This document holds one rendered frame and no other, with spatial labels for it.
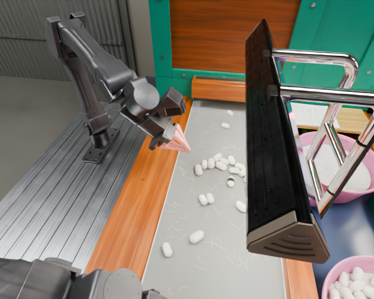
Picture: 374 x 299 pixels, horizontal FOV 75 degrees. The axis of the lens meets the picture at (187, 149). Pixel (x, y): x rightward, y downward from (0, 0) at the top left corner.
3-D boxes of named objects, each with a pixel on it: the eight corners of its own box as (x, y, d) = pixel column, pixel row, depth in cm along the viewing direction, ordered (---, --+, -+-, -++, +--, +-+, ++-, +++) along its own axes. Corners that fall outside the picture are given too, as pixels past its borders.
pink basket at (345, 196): (337, 228, 68) (352, 209, 62) (266, 169, 85) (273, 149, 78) (386, 187, 79) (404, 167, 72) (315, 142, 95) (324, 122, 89)
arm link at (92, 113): (112, 129, 87) (79, 29, 68) (95, 137, 84) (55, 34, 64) (104, 123, 91) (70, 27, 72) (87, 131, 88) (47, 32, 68)
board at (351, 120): (276, 126, 88) (276, 123, 87) (272, 104, 99) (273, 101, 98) (375, 136, 84) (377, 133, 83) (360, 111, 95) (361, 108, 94)
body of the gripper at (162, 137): (177, 115, 65) (155, 97, 62) (168, 139, 57) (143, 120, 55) (162, 128, 69) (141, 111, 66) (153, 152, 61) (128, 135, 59)
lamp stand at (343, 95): (232, 241, 65) (271, 91, 35) (234, 183, 80) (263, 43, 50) (307, 253, 63) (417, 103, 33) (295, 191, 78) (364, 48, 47)
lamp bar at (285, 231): (245, 254, 26) (259, 216, 21) (244, 45, 71) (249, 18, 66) (325, 267, 25) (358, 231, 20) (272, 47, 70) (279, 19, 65)
